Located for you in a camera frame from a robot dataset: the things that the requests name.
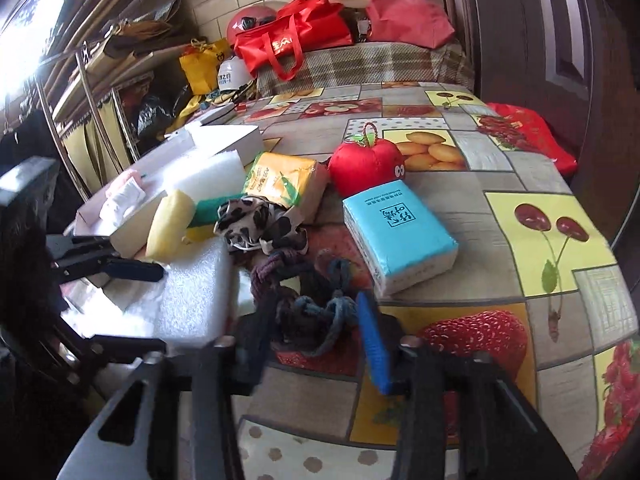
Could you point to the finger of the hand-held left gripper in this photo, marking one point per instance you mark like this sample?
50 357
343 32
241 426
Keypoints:
135 347
132 270

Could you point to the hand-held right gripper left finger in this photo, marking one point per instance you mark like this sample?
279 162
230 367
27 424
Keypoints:
250 355

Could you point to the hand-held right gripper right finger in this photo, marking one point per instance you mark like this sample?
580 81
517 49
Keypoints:
376 345

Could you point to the white foam block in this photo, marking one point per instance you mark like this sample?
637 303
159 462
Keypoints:
212 177

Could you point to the yellow tissue pack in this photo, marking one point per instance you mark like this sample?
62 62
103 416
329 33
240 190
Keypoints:
285 180

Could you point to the white foam sheet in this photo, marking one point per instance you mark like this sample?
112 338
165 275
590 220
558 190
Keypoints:
192 295

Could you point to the crumpled white tissue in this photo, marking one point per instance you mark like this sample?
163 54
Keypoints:
122 197

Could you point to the green and yellow sponge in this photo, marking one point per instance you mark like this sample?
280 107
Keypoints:
207 217

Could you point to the blue tissue pack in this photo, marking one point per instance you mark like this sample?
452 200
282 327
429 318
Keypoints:
395 235

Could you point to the leopard print cloth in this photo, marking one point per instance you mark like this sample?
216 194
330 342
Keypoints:
245 220

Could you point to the metal shelf rack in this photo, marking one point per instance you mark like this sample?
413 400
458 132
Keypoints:
87 90

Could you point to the black plastic bag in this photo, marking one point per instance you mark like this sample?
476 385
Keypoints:
152 115

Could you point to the red apple plush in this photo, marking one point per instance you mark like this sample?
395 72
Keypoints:
367 165

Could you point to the stack of wooden boards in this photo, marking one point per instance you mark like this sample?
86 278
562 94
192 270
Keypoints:
125 45

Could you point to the yellow bag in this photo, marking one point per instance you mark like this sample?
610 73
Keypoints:
202 67

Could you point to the fruit print tablecloth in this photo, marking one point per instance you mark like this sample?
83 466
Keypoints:
500 170

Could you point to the white helmet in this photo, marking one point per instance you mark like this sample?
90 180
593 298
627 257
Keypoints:
235 72

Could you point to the red plastic bag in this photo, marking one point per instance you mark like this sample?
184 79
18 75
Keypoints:
540 132
407 5

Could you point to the pink helmet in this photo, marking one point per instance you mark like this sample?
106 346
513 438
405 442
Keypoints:
250 22

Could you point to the plaid cloth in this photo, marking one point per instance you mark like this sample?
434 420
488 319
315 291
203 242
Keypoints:
365 65

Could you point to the brown door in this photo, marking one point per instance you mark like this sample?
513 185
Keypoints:
525 35

